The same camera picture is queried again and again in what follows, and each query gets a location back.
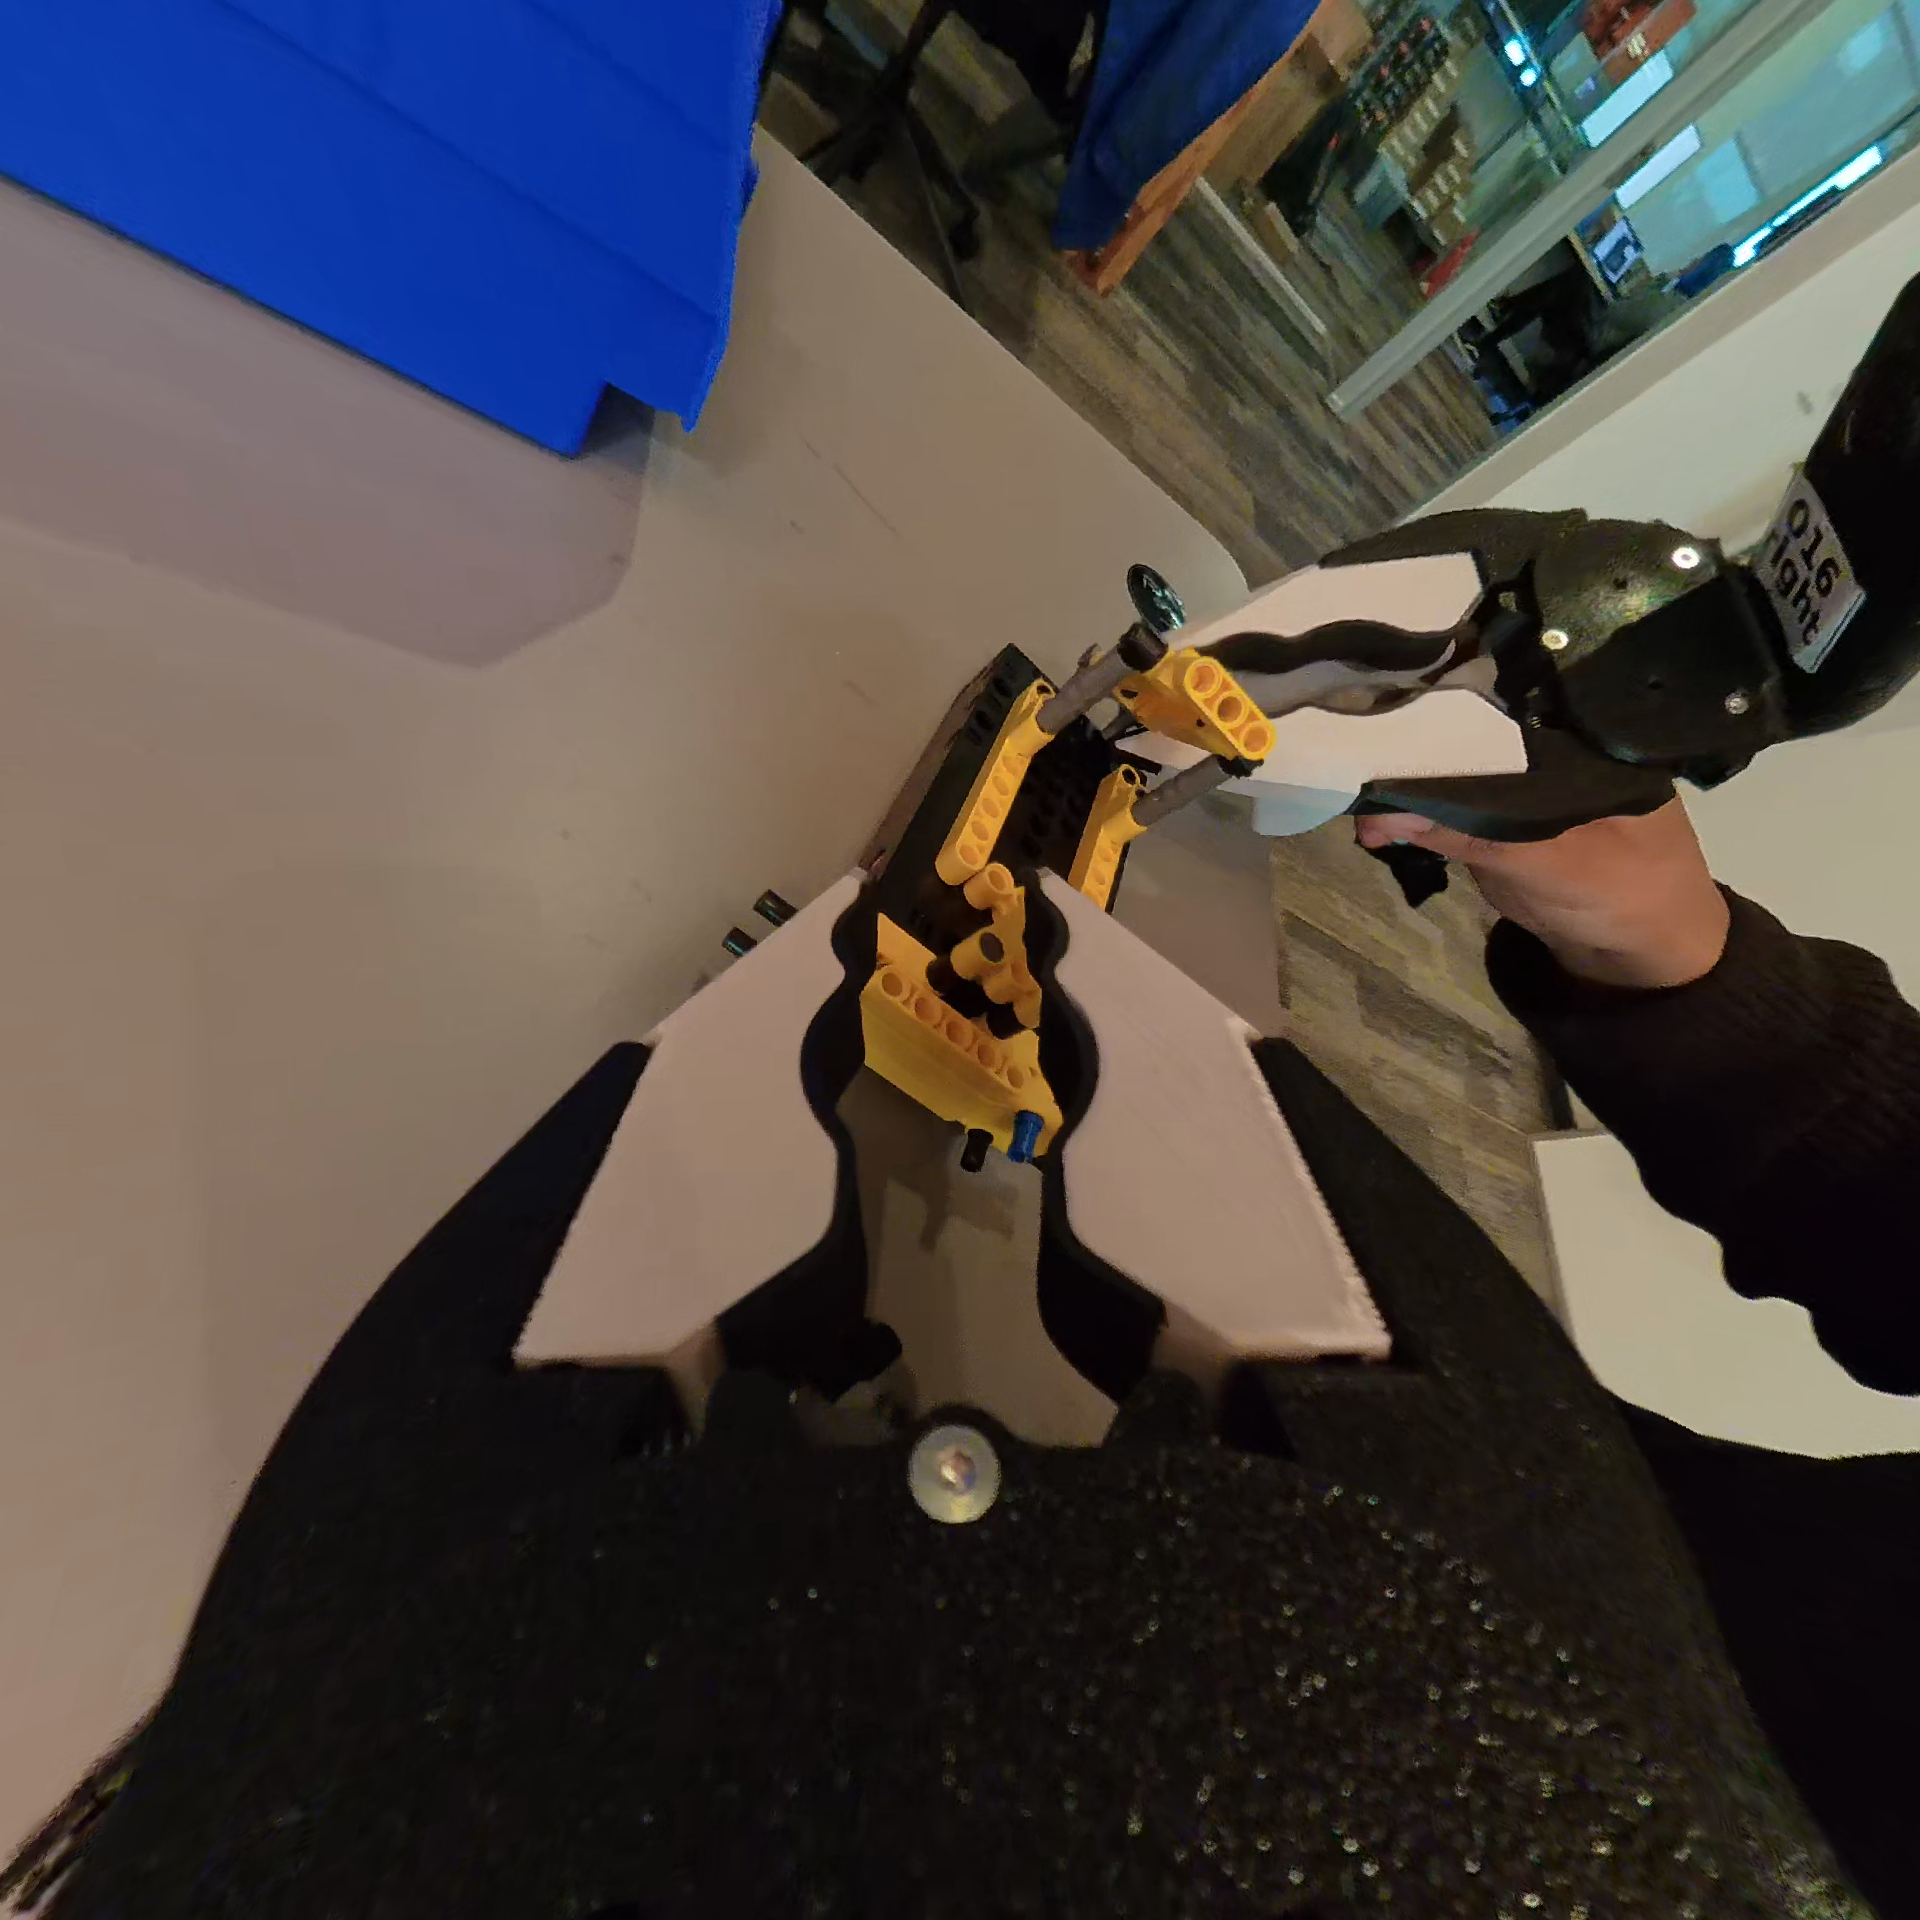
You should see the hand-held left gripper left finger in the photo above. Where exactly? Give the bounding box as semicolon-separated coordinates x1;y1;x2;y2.
509;873;877;1430

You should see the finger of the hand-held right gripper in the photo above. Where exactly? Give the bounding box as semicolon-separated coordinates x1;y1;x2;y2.
1113;665;1532;841
1187;549;1489;681

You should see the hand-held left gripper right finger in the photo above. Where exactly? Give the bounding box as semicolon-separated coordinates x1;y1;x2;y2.
1033;871;1397;1391

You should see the yellow panel with grey shafts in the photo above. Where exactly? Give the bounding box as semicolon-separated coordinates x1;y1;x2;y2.
1033;622;1280;830

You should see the black and yellow brick assembly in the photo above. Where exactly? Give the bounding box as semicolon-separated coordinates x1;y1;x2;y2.
719;642;1157;1177

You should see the person's right forearm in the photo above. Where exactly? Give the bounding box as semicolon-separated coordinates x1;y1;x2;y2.
1483;885;1920;1398

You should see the person's right hand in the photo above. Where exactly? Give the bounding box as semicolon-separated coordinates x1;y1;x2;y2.
1349;803;1733;993

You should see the white side table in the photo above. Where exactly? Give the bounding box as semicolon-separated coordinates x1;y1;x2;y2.
1259;150;1920;1458

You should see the long wooden table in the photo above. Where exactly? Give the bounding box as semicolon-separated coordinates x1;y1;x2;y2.
1071;0;1368;298

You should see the blue jacket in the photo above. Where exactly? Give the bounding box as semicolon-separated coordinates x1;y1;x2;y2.
1050;0;1322;259

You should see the black office chair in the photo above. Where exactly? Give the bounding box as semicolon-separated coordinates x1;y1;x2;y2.
785;0;1120;311

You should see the blue storage bin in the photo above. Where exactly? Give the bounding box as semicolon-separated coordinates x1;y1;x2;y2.
0;0;789;461

